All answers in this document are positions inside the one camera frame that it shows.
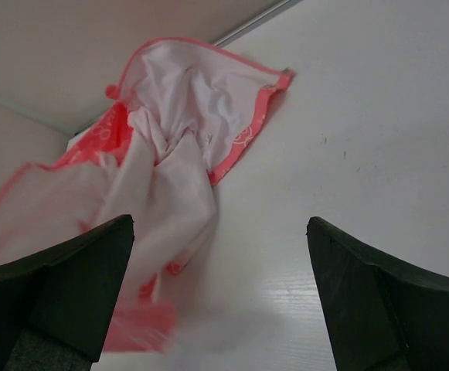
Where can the aluminium frame rail back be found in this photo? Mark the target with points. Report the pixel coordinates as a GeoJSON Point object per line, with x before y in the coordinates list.
{"type": "Point", "coordinates": [57, 57]}

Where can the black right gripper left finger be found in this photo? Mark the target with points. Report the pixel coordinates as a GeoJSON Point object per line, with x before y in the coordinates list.
{"type": "Point", "coordinates": [56, 305]}

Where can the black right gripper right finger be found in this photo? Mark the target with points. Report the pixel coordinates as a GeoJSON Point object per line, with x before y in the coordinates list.
{"type": "Point", "coordinates": [381, 312]}

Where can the pink jacket with white lining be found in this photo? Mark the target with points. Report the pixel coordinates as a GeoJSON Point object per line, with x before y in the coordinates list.
{"type": "Point", "coordinates": [184, 112]}

